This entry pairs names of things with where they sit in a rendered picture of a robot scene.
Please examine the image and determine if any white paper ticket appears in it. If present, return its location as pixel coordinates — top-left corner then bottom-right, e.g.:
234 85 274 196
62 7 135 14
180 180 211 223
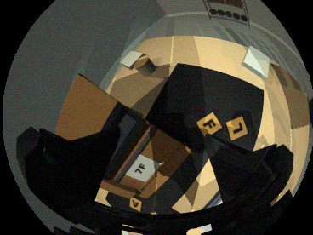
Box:
125 154 161 182

